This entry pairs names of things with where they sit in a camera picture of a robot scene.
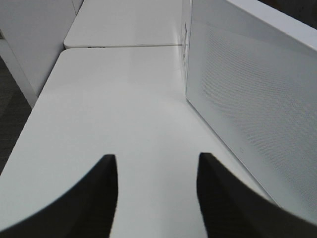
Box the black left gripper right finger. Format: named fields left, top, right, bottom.
left=197, top=153, right=317, bottom=238

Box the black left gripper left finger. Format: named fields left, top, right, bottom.
left=0, top=154, right=117, bottom=238

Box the white microwave door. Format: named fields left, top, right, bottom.
left=186, top=0, right=317, bottom=223

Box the white partition panel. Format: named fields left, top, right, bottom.
left=0, top=0, right=83, bottom=107

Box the white microwave oven body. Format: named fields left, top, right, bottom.
left=181, top=0, right=192, bottom=76

